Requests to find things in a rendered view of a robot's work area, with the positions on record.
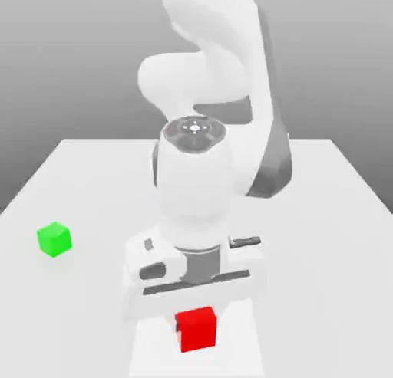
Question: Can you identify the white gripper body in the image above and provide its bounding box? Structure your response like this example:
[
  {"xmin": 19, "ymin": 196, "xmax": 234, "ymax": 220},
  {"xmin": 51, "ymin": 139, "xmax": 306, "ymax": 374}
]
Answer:
[{"xmin": 121, "ymin": 268, "xmax": 266, "ymax": 324}]

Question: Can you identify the small red cube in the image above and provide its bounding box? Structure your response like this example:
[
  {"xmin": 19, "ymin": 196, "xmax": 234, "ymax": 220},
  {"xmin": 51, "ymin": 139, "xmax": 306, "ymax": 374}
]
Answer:
[{"xmin": 174, "ymin": 306, "xmax": 218, "ymax": 353}]

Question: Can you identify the small green cube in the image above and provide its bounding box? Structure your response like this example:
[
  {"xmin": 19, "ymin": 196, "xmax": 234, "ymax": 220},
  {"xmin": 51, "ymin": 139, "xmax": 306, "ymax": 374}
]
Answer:
[{"xmin": 36, "ymin": 221, "xmax": 74, "ymax": 258}]

